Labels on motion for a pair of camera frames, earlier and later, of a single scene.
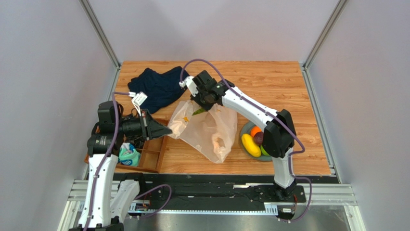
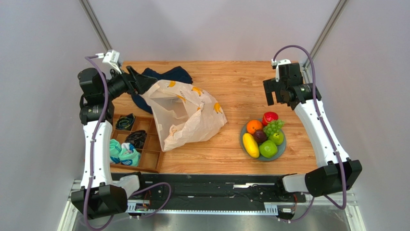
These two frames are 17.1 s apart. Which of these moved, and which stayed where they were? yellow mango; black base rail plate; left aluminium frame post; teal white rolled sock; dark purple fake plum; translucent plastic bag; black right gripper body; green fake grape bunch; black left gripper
Moved: black right gripper body; translucent plastic bag; green fake grape bunch; black left gripper
Stayed: yellow mango; left aluminium frame post; black base rail plate; dark purple fake plum; teal white rolled sock
